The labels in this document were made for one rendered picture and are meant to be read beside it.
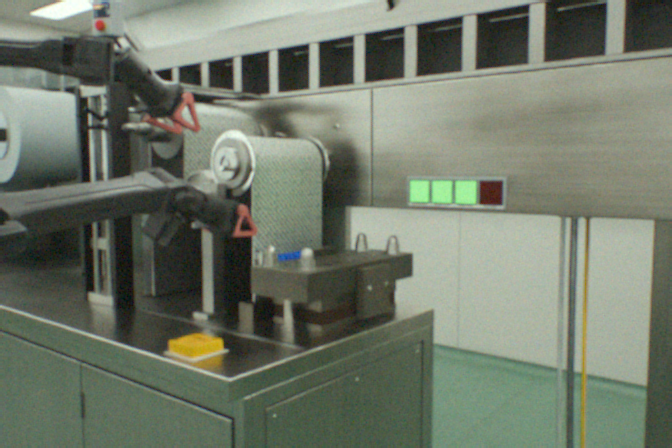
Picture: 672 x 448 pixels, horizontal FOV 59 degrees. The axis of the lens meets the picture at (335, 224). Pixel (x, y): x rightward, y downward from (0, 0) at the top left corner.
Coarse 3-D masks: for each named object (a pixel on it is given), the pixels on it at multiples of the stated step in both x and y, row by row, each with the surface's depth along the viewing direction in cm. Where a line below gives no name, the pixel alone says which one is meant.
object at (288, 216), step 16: (256, 192) 133; (272, 192) 137; (288, 192) 141; (304, 192) 146; (320, 192) 150; (256, 208) 133; (272, 208) 137; (288, 208) 141; (304, 208) 146; (320, 208) 151; (256, 224) 134; (272, 224) 138; (288, 224) 142; (304, 224) 146; (320, 224) 151; (256, 240) 134; (272, 240) 138; (288, 240) 142; (304, 240) 147; (320, 240) 151; (256, 256) 134
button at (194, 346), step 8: (192, 336) 112; (200, 336) 112; (208, 336) 112; (176, 344) 108; (184, 344) 107; (192, 344) 106; (200, 344) 107; (208, 344) 108; (216, 344) 109; (176, 352) 108; (184, 352) 107; (192, 352) 105; (200, 352) 106; (208, 352) 108
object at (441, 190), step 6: (432, 186) 140; (438, 186) 139; (444, 186) 138; (450, 186) 137; (432, 192) 140; (438, 192) 139; (444, 192) 138; (450, 192) 137; (432, 198) 140; (438, 198) 139; (444, 198) 138; (450, 198) 137
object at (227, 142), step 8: (224, 144) 135; (232, 144) 133; (240, 144) 132; (216, 152) 137; (240, 152) 132; (240, 160) 132; (248, 160) 132; (240, 168) 132; (248, 168) 132; (216, 176) 137; (240, 176) 132; (232, 184) 134; (240, 184) 133
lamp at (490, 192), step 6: (480, 186) 132; (486, 186) 131; (492, 186) 130; (498, 186) 130; (480, 192) 132; (486, 192) 131; (492, 192) 130; (498, 192) 130; (480, 198) 132; (486, 198) 131; (492, 198) 131; (498, 198) 130; (498, 204) 130
